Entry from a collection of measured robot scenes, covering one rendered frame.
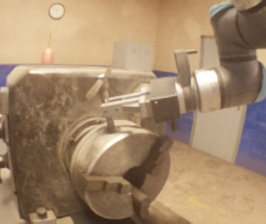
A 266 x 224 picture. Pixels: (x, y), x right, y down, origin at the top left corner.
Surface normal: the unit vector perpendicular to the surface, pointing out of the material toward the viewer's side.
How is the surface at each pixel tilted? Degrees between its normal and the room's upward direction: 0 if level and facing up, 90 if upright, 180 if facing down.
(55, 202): 90
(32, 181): 90
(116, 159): 90
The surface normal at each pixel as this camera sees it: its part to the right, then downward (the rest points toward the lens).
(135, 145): 0.57, 0.22
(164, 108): -0.09, 0.40
